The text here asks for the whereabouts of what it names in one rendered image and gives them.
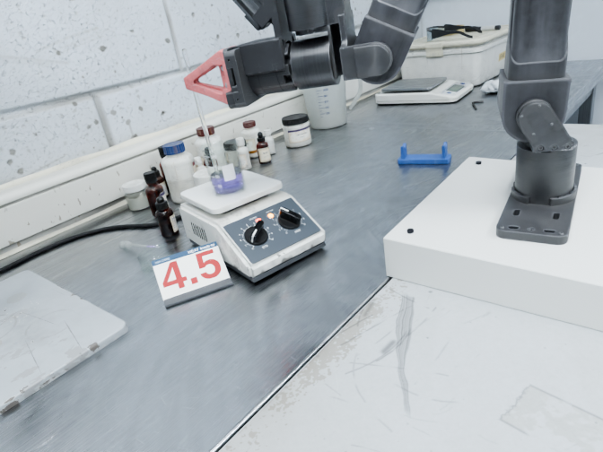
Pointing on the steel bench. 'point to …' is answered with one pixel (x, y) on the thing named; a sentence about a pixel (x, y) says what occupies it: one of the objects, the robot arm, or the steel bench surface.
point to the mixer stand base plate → (46, 334)
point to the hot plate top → (199, 195)
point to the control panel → (276, 239)
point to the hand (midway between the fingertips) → (191, 82)
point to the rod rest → (424, 157)
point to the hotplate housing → (190, 217)
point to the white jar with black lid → (296, 130)
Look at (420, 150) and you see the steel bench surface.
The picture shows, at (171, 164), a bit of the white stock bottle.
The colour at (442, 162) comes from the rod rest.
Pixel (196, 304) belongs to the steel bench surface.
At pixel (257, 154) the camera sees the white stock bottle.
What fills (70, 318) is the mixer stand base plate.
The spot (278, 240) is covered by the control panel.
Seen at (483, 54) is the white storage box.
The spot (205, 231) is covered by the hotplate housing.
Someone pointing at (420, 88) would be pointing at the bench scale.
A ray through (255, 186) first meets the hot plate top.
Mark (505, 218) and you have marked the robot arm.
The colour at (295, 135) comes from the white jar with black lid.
